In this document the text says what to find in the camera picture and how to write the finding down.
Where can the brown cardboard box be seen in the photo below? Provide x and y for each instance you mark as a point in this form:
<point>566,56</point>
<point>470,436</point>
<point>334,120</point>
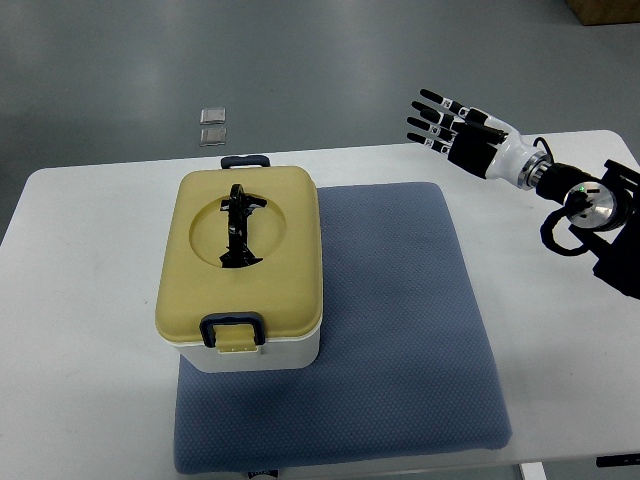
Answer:
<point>605,12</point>

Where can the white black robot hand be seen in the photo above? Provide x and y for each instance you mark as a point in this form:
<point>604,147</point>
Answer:
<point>486,147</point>

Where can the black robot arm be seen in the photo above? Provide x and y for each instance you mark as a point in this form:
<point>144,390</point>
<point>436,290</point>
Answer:
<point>596,215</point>

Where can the black table bracket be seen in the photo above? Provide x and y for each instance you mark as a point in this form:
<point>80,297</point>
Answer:
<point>622,460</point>

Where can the white storage box base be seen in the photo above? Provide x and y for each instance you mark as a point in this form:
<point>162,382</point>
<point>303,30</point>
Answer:
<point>274,354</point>

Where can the blue grey cushion mat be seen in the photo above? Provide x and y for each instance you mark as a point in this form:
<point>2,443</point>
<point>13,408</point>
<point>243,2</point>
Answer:
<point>404,367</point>

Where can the upper metal floor plate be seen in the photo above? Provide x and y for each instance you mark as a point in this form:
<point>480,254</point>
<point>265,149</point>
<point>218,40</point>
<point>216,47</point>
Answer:
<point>212,115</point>

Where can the yellow box lid black handle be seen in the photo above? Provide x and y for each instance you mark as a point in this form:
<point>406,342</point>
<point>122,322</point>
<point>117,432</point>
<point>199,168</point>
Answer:
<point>243,257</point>

